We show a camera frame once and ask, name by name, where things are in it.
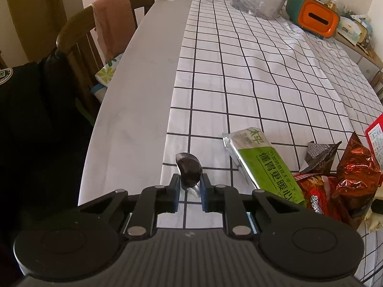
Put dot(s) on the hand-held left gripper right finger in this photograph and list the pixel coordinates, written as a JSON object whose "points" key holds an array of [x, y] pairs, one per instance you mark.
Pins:
{"points": [[204, 194]]}

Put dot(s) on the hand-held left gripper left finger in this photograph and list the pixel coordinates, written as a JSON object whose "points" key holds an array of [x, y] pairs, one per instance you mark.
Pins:
{"points": [[175, 195]]}

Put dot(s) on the small dark snack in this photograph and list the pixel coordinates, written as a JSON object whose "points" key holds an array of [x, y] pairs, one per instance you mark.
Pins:
{"points": [[188, 170]]}

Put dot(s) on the green and silver cracker packet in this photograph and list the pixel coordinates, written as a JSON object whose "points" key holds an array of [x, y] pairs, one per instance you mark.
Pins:
{"points": [[269, 167]]}

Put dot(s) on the dark silver checkered snack bag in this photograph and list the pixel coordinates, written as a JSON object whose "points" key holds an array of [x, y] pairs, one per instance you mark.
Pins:
{"points": [[318, 153]]}

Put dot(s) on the red printed snack packet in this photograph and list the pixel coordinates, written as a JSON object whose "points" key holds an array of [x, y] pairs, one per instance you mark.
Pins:
{"points": [[317, 195]]}

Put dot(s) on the white black-grid tablecloth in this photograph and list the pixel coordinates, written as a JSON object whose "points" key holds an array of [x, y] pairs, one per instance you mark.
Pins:
{"points": [[239, 80]]}

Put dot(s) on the floral seat cushion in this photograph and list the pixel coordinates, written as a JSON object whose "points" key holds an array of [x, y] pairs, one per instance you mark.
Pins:
{"points": [[104, 73]]}

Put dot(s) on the shiny red-brown snack bag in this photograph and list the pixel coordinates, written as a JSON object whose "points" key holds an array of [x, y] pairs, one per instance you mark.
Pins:
{"points": [[356, 173]]}

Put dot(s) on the black jacket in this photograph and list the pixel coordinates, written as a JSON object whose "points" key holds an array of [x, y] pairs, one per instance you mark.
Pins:
{"points": [[30, 125]]}

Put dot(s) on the red box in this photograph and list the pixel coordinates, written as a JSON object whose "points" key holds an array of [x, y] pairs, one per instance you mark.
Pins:
{"points": [[376, 137]]}

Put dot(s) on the pink towel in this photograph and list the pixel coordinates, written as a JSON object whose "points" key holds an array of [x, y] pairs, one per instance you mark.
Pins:
{"points": [[113, 24]]}

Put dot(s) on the wooden chair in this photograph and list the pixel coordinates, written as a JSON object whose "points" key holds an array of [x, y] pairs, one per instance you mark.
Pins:
{"points": [[71, 33]]}

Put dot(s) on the green and orange tissue box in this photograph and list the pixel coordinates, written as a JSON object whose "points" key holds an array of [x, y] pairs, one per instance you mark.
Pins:
{"points": [[317, 18]]}

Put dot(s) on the wooden side shelf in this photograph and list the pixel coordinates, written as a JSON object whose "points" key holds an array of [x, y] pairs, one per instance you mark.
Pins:
{"points": [[359, 52]]}

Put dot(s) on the white and green box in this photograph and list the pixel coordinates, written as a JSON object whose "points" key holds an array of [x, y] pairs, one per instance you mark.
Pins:
{"points": [[350, 31]]}

